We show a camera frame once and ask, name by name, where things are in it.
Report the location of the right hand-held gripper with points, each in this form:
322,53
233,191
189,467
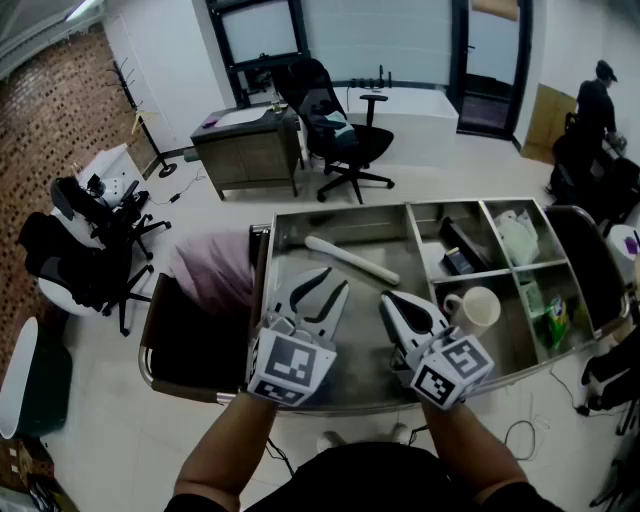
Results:
450,370

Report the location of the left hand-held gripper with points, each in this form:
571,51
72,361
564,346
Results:
292,362

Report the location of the white mug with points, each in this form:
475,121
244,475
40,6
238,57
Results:
477,310

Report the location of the metal tray cart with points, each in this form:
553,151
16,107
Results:
360,230

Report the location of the black box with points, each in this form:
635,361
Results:
462,239

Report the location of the pale green carton box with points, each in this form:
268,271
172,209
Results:
532,300

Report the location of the white plastic bag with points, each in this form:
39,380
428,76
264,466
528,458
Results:
517,240

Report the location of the green packet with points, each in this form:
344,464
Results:
557,320

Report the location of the person's left forearm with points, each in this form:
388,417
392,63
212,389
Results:
225,440

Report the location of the person's right forearm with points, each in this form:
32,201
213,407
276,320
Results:
470,445

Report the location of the pink cloth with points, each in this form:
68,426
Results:
215,265

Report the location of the person's white right shoe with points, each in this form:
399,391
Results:
401,432

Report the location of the person's white shoe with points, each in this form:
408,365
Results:
330,441
401,432

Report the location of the person's white left shoe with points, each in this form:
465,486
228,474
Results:
330,441

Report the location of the wooden cabinet desk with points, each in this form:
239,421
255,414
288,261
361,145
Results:
250,155

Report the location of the person's black shirt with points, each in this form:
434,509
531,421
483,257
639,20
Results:
370,480

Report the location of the light teal cloth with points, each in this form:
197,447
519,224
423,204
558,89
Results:
340,127

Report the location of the dark green box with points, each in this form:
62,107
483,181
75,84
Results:
191,155

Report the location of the black coat rack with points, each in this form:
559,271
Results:
168,171

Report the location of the white rectangular basin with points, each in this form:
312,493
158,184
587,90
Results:
240,117

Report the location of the black white machine base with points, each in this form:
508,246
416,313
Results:
610,380

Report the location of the small clear bottle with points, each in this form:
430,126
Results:
275,102

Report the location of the small purple object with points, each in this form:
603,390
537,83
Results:
211,121

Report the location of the white bathtub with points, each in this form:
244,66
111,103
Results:
415,107

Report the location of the white round table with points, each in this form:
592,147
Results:
620,260

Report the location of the black mesh office chair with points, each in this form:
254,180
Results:
312,85

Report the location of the purple cloth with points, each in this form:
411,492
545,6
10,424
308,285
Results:
631,245

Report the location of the black faucet set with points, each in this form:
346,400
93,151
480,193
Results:
381,77

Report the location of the cardboard sheet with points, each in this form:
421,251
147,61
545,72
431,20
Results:
547,120

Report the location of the white side table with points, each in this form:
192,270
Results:
117,157

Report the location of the wooden clothes hanger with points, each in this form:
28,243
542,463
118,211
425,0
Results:
145,117

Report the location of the white round stool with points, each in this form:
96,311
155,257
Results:
55,292

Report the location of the dark green bin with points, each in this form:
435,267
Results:
50,385

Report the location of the frosted window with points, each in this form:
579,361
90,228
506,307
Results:
380,40

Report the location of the black framed glass door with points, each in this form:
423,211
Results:
492,50

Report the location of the black framed screen stand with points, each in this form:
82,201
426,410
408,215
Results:
260,30

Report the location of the white curved tub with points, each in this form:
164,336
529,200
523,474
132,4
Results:
17,380

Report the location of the brown paper sheet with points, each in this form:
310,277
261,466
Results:
495,7

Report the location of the cardboard box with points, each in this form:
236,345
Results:
20,475

